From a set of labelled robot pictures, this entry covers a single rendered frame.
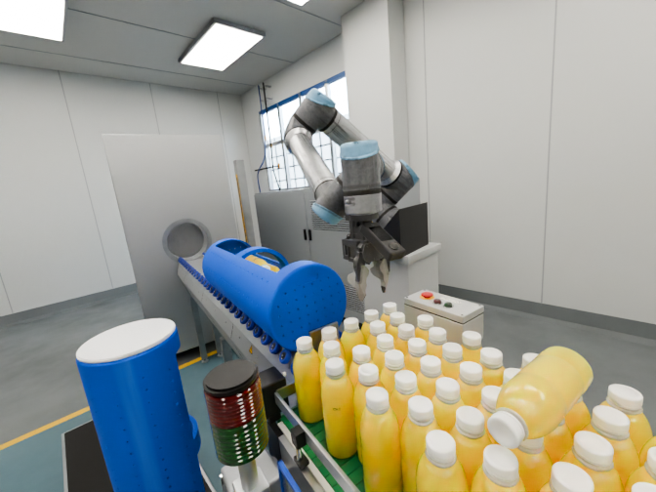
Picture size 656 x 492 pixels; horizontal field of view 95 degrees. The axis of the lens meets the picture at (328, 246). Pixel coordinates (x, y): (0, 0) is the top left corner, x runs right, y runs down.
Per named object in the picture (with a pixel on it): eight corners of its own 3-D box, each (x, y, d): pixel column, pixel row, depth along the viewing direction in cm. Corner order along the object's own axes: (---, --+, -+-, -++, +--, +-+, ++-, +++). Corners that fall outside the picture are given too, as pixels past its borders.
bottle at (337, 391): (328, 431, 70) (320, 360, 67) (358, 431, 69) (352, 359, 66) (325, 459, 63) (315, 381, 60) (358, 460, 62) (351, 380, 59)
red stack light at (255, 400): (252, 385, 41) (248, 358, 40) (271, 411, 36) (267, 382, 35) (203, 407, 37) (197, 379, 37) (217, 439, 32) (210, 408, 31)
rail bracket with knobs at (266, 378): (285, 394, 85) (280, 362, 83) (297, 409, 79) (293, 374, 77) (251, 412, 79) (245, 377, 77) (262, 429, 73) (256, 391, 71)
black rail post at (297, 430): (303, 454, 65) (298, 423, 64) (309, 464, 63) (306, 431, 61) (293, 460, 64) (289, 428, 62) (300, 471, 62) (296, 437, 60)
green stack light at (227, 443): (258, 416, 42) (253, 385, 41) (277, 446, 37) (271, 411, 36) (210, 441, 38) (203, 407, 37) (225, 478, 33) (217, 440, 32)
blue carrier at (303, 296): (258, 280, 177) (248, 232, 170) (351, 331, 105) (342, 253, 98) (208, 296, 161) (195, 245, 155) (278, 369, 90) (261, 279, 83)
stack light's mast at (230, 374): (264, 453, 43) (247, 351, 40) (283, 486, 38) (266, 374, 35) (219, 479, 40) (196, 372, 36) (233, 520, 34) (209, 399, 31)
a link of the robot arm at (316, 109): (389, 192, 174) (288, 110, 129) (411, 169, 169) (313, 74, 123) (402, 206, 163) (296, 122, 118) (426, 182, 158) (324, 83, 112)
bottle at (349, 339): (370, 380, 87) (366, 320, 83) (368, 396, 80) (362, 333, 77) (347, 379, 89) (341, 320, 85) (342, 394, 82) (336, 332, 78)
